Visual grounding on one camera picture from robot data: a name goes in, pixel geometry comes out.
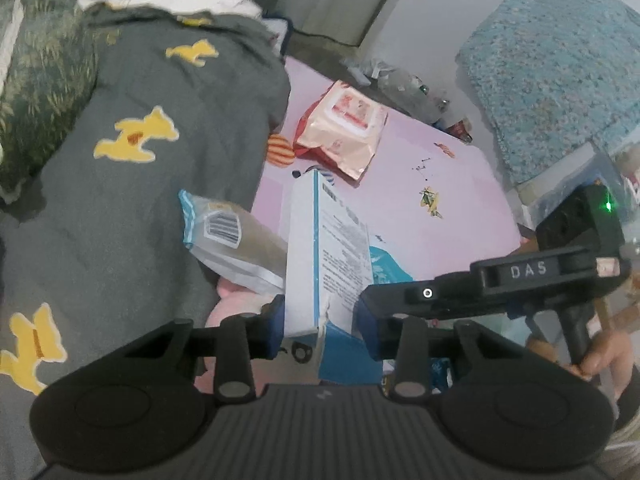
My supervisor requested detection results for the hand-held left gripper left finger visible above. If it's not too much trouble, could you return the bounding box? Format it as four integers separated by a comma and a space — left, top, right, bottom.
115, 296, 287, 406

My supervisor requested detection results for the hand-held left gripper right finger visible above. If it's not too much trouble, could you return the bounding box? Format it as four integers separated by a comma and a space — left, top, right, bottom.
355, 302, 527, 405

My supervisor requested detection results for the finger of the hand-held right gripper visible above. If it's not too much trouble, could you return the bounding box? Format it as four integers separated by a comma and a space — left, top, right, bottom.
360, 272, 483, 322

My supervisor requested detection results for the pink plush toy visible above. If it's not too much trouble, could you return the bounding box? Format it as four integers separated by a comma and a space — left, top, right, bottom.
192, 277, 287, 396

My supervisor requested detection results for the white and blue mask box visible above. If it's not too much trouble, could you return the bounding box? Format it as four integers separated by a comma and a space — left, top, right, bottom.
284, 169, 388, 386

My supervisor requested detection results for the clear bag with beige contents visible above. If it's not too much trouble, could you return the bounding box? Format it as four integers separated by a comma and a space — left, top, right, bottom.
179, 189, 290, 295

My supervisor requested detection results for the person's right hand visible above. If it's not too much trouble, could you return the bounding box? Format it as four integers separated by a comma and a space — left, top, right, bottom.
570, 327, 637, 401

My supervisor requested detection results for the pink printed bed sheet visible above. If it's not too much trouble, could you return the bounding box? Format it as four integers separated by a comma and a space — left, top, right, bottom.
192, 55, 523, 396

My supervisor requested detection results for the teal shaggy rug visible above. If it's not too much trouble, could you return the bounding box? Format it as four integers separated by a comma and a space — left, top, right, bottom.
456, 0, 640, 186

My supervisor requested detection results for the pink wet wipes pack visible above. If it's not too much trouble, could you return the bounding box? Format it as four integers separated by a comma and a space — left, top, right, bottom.
291, 80, 389, 182

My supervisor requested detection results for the green blanket with yellow dogs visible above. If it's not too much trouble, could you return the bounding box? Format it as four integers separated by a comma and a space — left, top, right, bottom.
0, 2, 292, 480

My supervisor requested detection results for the pile of clear plastic bottles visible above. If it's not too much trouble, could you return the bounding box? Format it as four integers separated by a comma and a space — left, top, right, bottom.
342, 55, 451, 126

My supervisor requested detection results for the green leaf print pillow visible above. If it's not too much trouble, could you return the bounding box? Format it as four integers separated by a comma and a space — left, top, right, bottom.
0, 0, 101, 198

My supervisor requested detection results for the white cloth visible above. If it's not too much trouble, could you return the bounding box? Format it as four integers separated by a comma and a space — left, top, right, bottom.
77, 0, 273, 28

